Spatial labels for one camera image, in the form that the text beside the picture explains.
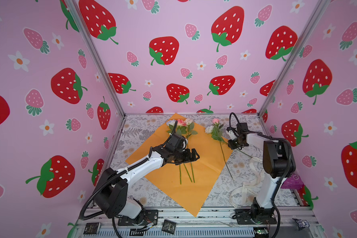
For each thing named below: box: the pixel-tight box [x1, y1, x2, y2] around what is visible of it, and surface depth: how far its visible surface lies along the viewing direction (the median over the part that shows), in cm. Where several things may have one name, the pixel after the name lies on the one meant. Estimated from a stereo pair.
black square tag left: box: [83, 222, 100, 235], surface depth 71 cm
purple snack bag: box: [280, 173, 305, 190], surface depth 83 cm
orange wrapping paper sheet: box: [125, 113, 235, 218], surface depth 90 cm
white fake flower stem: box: [204, 124, 229, 149], surface depth 109 cm
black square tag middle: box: [161, 219, 177, 235], surface depth 71 cm
